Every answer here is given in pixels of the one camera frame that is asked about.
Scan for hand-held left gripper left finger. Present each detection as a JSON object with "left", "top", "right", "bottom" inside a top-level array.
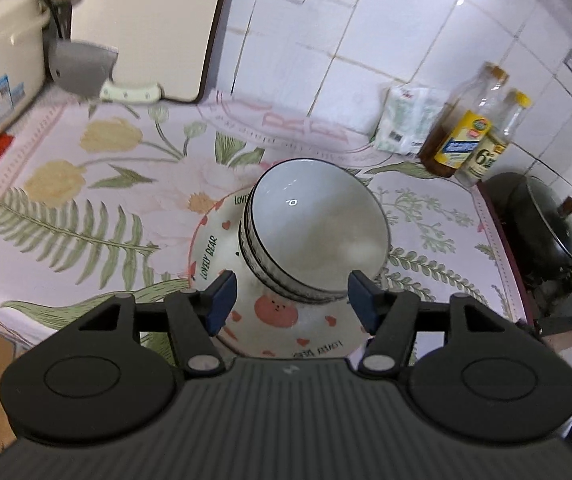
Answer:
[{"left": 78, "top": 270, "right": 239, "bottom": 380}]

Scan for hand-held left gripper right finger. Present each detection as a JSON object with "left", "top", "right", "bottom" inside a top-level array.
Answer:
[{"left": 347, "top": 270, "right": 516, "bottom": 380}]

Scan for pink bunny print plate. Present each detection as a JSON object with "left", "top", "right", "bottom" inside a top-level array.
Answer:
[{"left": 188, "top": 187, "right": 373, "bottom": 359}]

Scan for floral tablecloth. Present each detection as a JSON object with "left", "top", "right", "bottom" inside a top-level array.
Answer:
[{"left": 0, "top": 87, "right": 535, "bottom": 361}]

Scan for white plastic seasoning bag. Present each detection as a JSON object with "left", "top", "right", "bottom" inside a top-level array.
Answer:
[{"left": 373, "top": 85, "right": 450, "bottom": 156}]

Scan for cooking oil bottle yellow label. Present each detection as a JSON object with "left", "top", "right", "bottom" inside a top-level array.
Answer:
[{"left": 420, "top": 62, "right": 510, "bottom": 178}]

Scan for clear vinegar bottle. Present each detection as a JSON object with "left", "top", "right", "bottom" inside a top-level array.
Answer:
[{"left": 454, "top": 89, "right": 533, "bottom": 187}]

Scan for black wok with glass lid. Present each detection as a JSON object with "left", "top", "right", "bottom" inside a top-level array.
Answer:
[{"left": 486, "top": 172, "right": 572, "bottom": 318}]

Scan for white cutting board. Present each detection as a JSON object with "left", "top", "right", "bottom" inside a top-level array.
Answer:
[{"left": 68, "top": 0, "right": 237, "bottom": 104}]

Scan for cleaver with white handle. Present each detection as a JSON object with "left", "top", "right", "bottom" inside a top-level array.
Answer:
[{"left": 47, "top": 40, "right": 165, "bottom": 104}]

